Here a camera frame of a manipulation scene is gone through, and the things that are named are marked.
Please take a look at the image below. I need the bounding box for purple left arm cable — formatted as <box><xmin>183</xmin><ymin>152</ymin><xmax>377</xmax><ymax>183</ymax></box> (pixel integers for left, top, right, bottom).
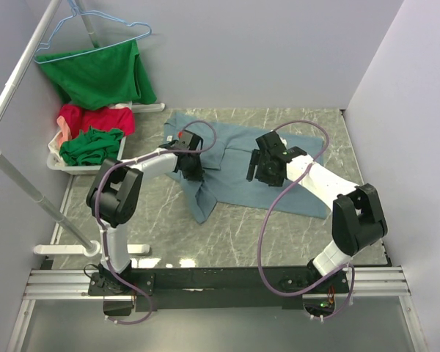
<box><xmin>94</xmin><ymin>120</ymin><xmax>218</xmax><ymax>326</ymax></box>

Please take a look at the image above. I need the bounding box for red t shirt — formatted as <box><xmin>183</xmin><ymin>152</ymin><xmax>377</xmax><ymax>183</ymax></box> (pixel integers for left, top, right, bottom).
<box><xmin>58</xmin><ymin>104</ymin><xmax>135</xmax><ymax>139</ymax></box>

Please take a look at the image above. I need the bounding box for white clothes rack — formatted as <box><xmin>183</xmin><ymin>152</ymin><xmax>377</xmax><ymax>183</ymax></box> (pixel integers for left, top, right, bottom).
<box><xmin>0</xmin><ymin>0</ymin><xmax>166</xmax><ymax>257</ymax></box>

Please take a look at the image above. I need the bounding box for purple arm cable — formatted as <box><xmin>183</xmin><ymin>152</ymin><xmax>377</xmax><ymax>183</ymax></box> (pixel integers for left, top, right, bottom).
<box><xmin>94</xmin><ymin>120</ymin><xmax>218</xmax><ymax>326</ymax></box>
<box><xmin>258</xmin><ymin>120</ymin><xmax>355</xmax><ymax>320</ymax></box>

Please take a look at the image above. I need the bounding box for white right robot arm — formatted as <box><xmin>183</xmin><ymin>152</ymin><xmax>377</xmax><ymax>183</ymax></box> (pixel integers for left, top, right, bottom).
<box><xmin>246</xmin><ymin>131</ymin><xmax>388</xmax><ymax>293</ymax></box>

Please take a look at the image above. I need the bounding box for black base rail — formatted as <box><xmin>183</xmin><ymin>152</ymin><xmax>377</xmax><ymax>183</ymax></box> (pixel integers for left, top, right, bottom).
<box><xmin>21</xmin><ymin>265</ymin><xmax>411</xmax><ymax>318</ymax></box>

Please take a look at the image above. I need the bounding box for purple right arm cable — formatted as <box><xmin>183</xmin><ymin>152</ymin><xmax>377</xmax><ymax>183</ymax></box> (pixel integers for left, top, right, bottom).
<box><xmin>258</xmin><ymin>120</ymin><xmax>355</xmax><ymax>320</ymax></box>

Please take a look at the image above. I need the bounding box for light blue wire hanger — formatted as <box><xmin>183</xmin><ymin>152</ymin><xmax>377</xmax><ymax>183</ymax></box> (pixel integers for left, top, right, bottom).
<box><xmin>33</xmin><ymin>1</ymin><xmax>153</xmax><ymax>65</ymax></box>

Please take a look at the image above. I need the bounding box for white plastic laundry basket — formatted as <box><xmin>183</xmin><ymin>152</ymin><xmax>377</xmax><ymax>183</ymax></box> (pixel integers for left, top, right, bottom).
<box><xmin>46</xmin><ymin>130</ymin><xmax>128</xmax><ymax>175</ymax></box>

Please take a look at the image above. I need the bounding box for grey-blue polo shirt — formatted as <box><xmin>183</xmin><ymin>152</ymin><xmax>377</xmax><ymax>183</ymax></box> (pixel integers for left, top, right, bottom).
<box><xmin>164</xmin><ymin>112</ymin><xmax>327</xmax><ymax>224</ymax></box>

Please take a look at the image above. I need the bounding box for hanging green t shirt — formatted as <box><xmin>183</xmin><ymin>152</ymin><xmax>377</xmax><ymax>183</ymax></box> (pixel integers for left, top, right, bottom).
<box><xmin>36</xmin><ymin>40</ymin><xmax>157</xmax><ymax>110</ymax></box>

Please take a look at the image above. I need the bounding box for pink garment in basket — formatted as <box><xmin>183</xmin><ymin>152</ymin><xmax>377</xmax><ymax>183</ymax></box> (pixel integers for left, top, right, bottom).
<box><xmin>56</xmin><ymin>115</ymin><xmax>73</xmax><ymax>147</ymax></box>

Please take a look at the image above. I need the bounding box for crumpled green t shirt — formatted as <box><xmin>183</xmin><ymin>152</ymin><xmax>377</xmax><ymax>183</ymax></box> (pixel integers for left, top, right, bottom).
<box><xmin>59</xmin><ymin>127</ymin><xmax>124</xmax><ymax>166</ymax></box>

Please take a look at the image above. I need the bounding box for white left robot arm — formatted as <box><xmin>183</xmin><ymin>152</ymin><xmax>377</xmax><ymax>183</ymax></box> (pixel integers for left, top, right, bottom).
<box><xmin>87</xmin><ymin>131</ymin><xmax>203</xmax><ymax>295</ymax></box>

